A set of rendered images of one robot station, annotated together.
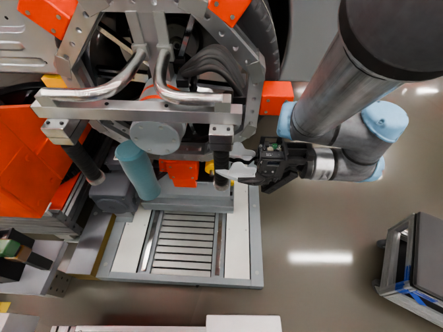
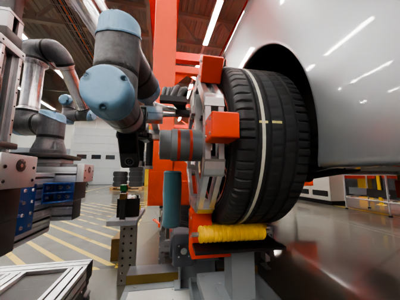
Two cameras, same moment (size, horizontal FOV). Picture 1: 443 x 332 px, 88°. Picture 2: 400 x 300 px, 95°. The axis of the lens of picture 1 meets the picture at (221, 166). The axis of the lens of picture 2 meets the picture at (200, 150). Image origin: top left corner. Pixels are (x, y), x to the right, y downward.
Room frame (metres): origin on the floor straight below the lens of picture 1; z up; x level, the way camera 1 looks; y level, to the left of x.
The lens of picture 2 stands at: (0.40, -0.63, 0.72)
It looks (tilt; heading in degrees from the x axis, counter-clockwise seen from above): 8 degrees up; 77
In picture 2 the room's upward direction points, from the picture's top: straight up
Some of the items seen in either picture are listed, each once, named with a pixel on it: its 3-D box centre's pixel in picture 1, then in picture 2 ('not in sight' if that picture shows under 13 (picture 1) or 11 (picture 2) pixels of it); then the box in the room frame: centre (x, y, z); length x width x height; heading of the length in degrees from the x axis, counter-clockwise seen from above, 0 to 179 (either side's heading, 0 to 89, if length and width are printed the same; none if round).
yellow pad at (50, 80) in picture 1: (67, 74); not in sight; (0.93, 0.68, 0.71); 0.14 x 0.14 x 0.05; 87
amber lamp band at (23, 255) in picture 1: (18, 253); (123, 196); (0.20, 0.59, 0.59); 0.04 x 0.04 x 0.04; 87
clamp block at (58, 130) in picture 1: (67, 122); (156, 135); (0.38, 0.34, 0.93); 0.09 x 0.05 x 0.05; 177
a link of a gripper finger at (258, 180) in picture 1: (255, 174); not in sight; (0.30, -0.08, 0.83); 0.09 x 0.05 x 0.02; 96
